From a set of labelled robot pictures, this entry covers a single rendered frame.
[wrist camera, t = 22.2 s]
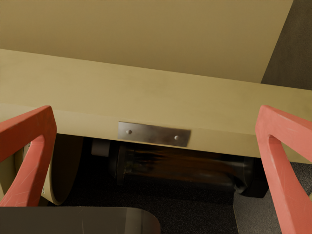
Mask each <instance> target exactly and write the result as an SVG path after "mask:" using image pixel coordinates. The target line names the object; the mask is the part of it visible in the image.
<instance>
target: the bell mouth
mask: <svg viewBox="0 0 312 234"><path fill-rule="evenodd" d="M83 142H84V136H76V135H68V134H60V133H57V134H56V138H55V142H54V147H53V151H52V157H51V161H50V165H49V168H48V172H47V175H46V178H45V183H44V186H43V189H42V193H41V196H42V197H44V198H46V199H47V200H49V201H50V202H52V203H54V204H55V205H61V204H62V203H63V202H64V201H65V200H66V199H67V197H68V195H69V193H70V191H71V189H72V187H73V184H74V181H75V178H76V175H77V171H78V167H79V163H80V158H81V154H82V148H83ZM30 145H31V142H30V143H29V144H27V145H26V146H24V147H23V148H21V149H20V150H18V151H17V152H15V168H16V173H18V171H19V169H20V167H21V165H22V163H23V160H24V158H25V156H26V154H27V151H28V149H29V147H30Z"/></svg>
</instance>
